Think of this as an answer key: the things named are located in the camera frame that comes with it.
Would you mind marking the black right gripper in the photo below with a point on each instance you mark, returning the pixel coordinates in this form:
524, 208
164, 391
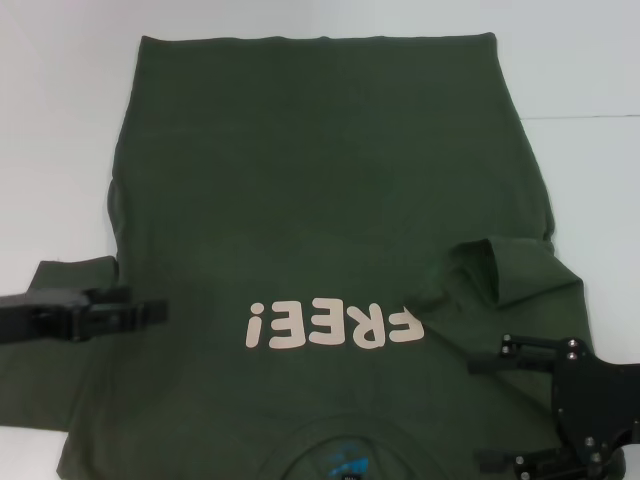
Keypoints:
600, 395

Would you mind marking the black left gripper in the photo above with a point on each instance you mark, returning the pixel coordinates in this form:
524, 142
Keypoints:
40, 317

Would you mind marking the dark green printed T-shirt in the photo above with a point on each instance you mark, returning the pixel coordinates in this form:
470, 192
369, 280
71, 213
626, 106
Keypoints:
320, 175

